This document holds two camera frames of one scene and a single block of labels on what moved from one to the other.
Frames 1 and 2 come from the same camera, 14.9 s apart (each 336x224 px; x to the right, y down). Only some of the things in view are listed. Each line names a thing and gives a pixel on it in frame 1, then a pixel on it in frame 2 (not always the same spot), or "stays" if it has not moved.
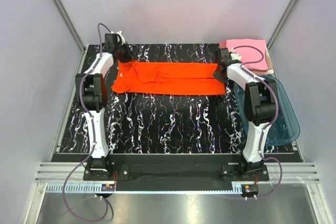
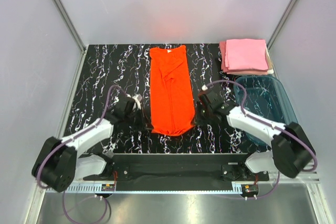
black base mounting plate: x=173 y=172 stays
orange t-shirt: x=165 y=78 -> x=172 y=105
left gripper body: x=123 y=52 -> x=136 y=119
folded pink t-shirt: x=252 y=52 stays
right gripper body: x=219 y=76 -> x=203 y=117
